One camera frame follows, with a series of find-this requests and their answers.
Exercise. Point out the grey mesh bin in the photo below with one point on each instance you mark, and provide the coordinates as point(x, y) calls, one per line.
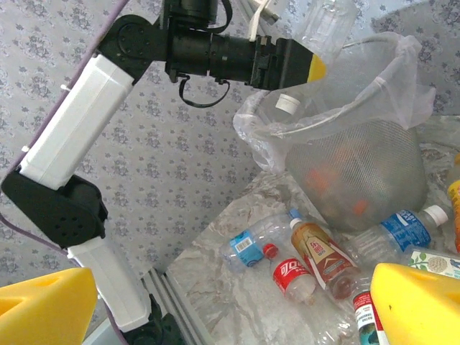
point(359, 161)

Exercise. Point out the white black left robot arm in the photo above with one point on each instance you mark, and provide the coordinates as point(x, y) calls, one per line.
point(72, 118)

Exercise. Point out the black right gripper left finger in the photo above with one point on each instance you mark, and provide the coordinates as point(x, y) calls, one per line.
point(43, 309)

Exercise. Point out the clear bottle light blue label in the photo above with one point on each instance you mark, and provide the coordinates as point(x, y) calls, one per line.
point(246, 248)

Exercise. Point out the orange juice bottle yellow label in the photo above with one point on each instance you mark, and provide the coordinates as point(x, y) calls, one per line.
point(455, 190)

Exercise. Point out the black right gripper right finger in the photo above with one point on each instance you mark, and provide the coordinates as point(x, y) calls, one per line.
point(420, 309)

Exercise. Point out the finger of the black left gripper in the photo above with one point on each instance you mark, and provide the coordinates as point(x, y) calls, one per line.
point(296, 63)

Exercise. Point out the brown tea bottle red label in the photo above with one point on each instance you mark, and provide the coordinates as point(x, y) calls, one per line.
point(320, 251)

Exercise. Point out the clear bottle red teal label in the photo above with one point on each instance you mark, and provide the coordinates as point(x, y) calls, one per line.
point(364, 316)

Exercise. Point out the clear bottle white cap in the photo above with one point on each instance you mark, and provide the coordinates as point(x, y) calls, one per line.
point(327, 25)

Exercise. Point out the clear plastic bin liner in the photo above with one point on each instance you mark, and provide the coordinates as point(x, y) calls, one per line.
point(409, 90)

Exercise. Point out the clear bottle white floral label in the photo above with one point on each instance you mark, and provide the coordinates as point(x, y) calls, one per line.
point(435, 262)

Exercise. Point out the red label cola bottle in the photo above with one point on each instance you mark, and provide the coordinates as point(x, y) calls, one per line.
point(291, 273)

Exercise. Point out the aluminium front rail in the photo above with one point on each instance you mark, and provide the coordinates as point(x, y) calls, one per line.
point(172, 305)

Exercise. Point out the clear bottle plain orange label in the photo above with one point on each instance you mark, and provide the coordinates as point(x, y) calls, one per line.
point(321, 179)

